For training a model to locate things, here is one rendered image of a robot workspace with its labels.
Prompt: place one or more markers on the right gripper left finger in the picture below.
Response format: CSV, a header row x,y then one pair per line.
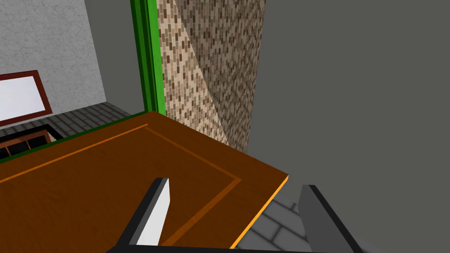
x,y
154,218

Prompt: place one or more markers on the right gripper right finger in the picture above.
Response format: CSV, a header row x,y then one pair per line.
x,y
321,221

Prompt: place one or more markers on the brown wooden door leaf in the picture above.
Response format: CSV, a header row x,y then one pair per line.
x,y
105,189

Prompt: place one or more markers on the black and brown shelf cabinet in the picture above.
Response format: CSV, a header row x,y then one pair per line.
x,y
24,142

